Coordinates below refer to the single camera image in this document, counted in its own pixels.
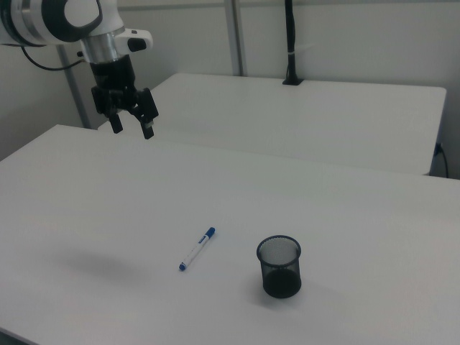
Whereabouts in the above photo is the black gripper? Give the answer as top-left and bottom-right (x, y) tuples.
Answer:
(89, 55), (160, 141)

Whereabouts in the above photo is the blue capped white marker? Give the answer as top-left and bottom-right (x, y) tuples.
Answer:
(178, 226), (217, 272)

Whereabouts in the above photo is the white rear table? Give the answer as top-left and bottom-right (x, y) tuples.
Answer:
(97, 73), (448, 177)

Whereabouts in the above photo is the black clamped stand pole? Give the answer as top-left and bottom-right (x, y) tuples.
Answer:
(282, 0), (304, 86)

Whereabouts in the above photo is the black mesh pen cup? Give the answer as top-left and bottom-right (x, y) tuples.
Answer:
(256, 235), (303, 300)

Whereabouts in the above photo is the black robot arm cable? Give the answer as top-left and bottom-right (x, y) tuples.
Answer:
(20, 45), (89, 71)

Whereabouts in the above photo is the wide grey partition post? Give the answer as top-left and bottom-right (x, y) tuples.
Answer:
(224, 0), (249, 77)

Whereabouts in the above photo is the black cable with plug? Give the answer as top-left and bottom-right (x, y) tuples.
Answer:
(434, 142), (451, 178)

